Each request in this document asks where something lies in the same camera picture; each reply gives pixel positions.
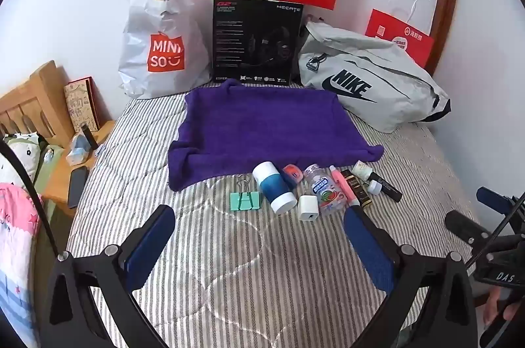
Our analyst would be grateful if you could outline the white charger cube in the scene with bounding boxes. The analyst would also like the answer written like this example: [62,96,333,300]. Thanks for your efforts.
[298,195,321,222]

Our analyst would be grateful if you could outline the pink star print blanket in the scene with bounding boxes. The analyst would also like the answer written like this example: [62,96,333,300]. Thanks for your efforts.
[0,182,54,332]

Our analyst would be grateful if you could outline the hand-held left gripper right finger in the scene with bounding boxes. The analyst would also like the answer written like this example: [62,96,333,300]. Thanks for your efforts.
[344,204,478,348]

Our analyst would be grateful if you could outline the pink pen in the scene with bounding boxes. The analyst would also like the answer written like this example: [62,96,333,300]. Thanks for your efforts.
[329,165,359,209]

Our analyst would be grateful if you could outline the striped quilt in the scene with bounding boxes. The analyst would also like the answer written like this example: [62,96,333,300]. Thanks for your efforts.
[66,81,493,348]

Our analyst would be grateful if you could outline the black headset box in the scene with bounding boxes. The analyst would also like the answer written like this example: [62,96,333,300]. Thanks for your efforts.
[211,0,304,86]

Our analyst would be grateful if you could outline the grey waist bag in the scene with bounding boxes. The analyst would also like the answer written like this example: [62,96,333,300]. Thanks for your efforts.
[297,20,452,134]

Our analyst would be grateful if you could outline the blue tissue pack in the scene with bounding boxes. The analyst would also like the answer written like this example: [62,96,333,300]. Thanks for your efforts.
[66,135,93,167]

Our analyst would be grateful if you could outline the black cylinder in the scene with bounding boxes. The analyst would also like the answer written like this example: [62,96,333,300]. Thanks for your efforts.
[80,122,99,152]

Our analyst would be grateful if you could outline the black tube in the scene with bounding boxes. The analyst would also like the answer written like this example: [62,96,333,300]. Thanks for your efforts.
[367,172,403,203]

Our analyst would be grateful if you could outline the blue and white bottle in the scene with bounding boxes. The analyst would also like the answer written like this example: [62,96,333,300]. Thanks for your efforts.
[252,162,297,214]

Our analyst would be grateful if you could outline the thin black cable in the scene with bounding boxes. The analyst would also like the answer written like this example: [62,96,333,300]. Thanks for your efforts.
[467,194,525,269]

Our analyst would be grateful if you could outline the white dotted plush toy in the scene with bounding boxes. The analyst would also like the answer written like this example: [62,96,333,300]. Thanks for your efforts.
[0,130,64,193]

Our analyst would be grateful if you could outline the black smartphone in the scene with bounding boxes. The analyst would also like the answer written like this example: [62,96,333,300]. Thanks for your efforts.
[67,166,90,209]

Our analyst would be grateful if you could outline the black gold box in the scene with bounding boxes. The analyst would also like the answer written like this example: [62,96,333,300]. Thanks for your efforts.
[342,169,373,207]

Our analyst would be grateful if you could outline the red paper bag white handles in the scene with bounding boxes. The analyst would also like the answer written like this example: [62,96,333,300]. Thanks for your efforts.
[365,0,434,76]

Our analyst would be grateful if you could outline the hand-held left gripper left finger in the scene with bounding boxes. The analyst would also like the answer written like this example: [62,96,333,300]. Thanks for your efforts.
[47,204,177,348]

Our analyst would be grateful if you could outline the white plastic shopping bag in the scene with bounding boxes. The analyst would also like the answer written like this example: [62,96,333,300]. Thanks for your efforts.
[118,0,212,99]

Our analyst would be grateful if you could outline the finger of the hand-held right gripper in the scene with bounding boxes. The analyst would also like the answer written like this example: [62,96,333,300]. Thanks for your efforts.
[477,187,525,228]
[445,209,495,250]

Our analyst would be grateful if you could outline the person's right hand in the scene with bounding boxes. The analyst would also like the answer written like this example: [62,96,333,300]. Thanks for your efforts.
[482,284,525,336]

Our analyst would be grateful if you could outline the clear bottle watermelon label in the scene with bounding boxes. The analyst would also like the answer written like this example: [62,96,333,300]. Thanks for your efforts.
[303,163,346,217]

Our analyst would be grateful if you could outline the green binder clip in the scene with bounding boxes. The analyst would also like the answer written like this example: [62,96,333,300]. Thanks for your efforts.
[230,175,262,211]

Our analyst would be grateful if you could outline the wooden nightstand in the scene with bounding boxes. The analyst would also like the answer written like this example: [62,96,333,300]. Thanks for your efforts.
[39,120,117,209]

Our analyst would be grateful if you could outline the patterned book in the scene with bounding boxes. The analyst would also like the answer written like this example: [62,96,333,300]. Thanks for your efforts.
[63,76,100,132]

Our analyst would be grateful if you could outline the purple towel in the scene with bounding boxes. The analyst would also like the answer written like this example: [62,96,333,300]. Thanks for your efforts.
[168,78,385,192]

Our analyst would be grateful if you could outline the wooden headboard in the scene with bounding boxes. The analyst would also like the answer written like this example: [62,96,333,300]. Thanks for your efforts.
[0,61,74,139]

